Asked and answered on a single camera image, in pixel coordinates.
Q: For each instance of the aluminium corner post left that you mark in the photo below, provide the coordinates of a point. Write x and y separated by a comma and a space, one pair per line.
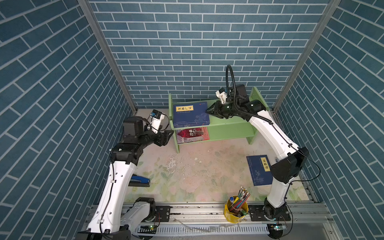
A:
91, 18

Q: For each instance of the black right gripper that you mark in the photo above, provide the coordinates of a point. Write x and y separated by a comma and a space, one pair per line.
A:
217, 110

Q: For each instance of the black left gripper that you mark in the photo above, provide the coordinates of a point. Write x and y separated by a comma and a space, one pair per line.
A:
162, 138

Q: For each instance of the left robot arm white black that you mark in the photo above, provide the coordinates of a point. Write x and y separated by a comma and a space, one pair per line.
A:
108, 223

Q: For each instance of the blue stapler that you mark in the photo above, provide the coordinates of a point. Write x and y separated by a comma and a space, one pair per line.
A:
138, 181

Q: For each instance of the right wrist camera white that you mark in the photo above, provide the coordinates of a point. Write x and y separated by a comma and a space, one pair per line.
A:
222, 95

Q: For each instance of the aluminium corner post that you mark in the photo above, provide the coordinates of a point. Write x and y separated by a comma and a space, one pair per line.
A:
318, 30
91, 18

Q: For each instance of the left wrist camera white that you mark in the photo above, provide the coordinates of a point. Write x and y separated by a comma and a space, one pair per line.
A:
156, 118

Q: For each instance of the blue book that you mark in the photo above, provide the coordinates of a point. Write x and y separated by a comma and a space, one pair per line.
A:
260, 170
190, 115

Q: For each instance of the aluminium corner post right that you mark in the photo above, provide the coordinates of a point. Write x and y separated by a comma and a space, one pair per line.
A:
318, 30

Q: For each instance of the red pink Hamlet book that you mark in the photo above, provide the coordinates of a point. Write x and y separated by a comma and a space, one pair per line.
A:
192, 135

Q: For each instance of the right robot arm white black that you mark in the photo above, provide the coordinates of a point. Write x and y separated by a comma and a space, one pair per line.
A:
290, 158

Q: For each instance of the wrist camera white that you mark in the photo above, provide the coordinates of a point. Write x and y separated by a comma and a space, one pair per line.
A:
222, 95
156, 118

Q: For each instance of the yellow pen cup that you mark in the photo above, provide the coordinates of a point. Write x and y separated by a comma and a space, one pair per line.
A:
236, 210

